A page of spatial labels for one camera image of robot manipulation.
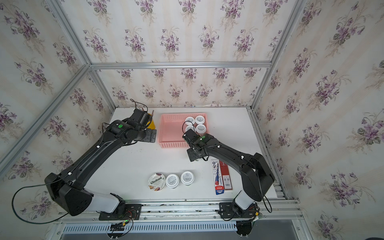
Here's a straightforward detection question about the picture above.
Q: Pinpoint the white yogurt cup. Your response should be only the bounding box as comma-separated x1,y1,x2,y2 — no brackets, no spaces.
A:
195,124,207,135
185,125,195,133
181,171,195,186
195,115,206,125
166,174,180,189
185,117,195,126

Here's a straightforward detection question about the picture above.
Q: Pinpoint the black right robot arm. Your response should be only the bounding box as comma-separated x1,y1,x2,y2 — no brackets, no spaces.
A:
183,130,276,210

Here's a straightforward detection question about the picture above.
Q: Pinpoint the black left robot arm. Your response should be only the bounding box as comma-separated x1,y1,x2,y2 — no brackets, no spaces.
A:
45,109,156,217

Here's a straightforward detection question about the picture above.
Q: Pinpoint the pink plastic basket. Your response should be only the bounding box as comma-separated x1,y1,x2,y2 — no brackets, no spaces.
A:
158,113,209,148

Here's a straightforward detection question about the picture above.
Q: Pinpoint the Chobani yogurt cup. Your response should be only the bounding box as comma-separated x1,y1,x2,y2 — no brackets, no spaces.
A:
148,173,166,192

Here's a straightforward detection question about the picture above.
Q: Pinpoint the yellow metal pencil cup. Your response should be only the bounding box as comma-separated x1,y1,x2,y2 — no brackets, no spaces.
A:
148,120,156,130

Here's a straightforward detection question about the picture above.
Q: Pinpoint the red pencil box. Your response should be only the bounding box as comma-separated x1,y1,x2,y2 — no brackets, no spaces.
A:
219,161,233,190

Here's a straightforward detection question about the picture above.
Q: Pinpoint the small circuit board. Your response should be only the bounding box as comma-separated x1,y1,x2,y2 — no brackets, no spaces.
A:
109,223,126,232

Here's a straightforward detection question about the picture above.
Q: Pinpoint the white ventilation grille strip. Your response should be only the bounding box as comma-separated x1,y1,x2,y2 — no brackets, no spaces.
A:
63,221,238,235

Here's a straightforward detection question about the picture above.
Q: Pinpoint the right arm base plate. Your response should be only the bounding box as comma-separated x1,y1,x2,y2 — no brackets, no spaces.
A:
218,202,260,221

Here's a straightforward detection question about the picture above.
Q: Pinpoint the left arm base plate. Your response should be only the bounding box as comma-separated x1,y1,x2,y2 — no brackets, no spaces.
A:
99,204,143,221

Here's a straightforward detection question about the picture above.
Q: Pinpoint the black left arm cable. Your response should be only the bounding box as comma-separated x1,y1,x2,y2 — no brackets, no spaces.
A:
11,179,70,225

